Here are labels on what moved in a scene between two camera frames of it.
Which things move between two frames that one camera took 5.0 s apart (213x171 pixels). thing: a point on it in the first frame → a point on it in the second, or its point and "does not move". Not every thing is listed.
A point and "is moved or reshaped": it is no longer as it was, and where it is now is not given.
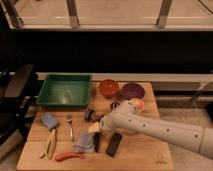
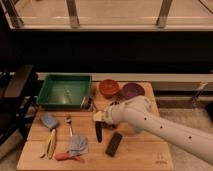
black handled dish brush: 92,116 is moved or reshaped
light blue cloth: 85,143 is moved or reshaped
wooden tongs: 51,145 does not move
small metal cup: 115,105 does not move
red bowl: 108,88 does not move
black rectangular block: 113,144 does not move
